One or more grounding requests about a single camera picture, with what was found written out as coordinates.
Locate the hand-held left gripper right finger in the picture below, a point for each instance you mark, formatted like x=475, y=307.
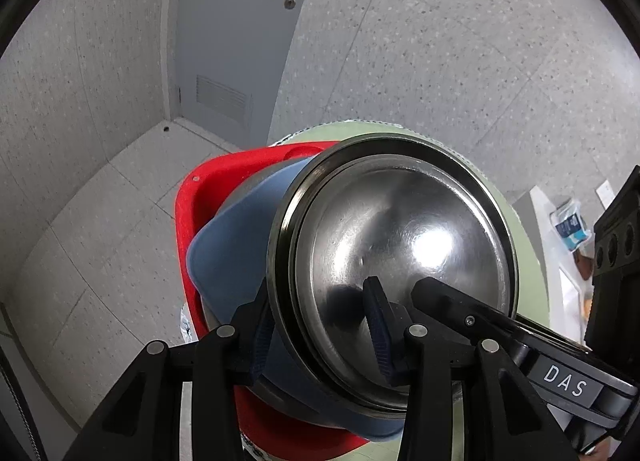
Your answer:
x=382, y=336

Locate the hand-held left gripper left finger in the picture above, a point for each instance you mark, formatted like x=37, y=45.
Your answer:
x=252, y=341

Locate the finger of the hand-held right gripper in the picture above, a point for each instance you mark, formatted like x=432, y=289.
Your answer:
x=460, y=306

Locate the blue plastic bowl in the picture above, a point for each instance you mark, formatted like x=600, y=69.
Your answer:
x=235, y=251

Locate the red plastic basin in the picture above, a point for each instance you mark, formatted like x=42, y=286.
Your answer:
x=220, y=176

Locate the brown cloth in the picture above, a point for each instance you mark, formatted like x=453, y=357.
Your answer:
x=584, y=266

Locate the blue tissue pack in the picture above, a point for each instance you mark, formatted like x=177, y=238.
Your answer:
x=570, y=226

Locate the white vanity counter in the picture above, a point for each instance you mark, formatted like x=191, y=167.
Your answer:
x=562, y=286

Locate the door vent grille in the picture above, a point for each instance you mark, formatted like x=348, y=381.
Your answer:
x=222, y=100

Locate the grey door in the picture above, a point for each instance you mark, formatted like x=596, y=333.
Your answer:
x=225, y=41

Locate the white wall outlet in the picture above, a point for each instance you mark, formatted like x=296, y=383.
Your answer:
x=606, y=192

